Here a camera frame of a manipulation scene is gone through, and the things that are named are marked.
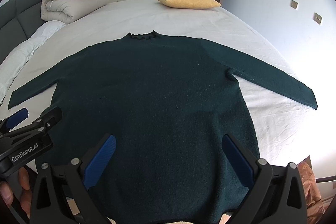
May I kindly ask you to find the dark green knit sweater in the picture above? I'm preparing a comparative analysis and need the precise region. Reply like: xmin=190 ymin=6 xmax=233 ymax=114
xmin=8 ymin=32 xmax=317 ymax=223

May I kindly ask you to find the person's left hand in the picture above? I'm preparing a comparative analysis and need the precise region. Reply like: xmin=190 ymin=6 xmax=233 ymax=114
xmin=0 ymin=166 xmax=34 ymax=218

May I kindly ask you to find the orange fabric by bed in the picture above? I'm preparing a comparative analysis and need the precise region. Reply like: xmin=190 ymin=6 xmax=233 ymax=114
xmin=298 ymin=157 xmax=325 ymax=224

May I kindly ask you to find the white quilt at bed edge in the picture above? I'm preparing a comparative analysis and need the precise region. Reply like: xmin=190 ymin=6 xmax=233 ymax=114
xmin=0 ymin=20 xmax=66 ymax=104

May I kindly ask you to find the white bed sheet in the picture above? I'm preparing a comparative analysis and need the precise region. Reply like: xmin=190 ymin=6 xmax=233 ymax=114
xmin=1 ymin=0 xmax=317 ymax=165

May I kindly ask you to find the dark grey upholstered headboard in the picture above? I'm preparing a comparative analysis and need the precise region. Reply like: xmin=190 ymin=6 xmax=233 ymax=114
xmin=0 ymin=0 xmax=45 ymax=62

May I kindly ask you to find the folded beige duvet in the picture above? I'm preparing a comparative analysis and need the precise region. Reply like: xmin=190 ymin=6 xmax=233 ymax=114
xmin=41 ymin=0 xmax=109 ymax=24

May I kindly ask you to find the yellow pillow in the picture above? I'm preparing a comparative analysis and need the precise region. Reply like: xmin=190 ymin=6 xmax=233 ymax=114
xmin=157 ymin=0 xmax=221 ymax=10

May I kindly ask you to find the lower wall socket plate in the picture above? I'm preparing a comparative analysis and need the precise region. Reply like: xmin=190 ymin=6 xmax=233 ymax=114
xmin=313 ymin=12 xmax=322 ymax=24

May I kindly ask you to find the upper wall switch plate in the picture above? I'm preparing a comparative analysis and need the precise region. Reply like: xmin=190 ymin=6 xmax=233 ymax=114
xmin=290 ymin=0 xmax=298 ymax=10

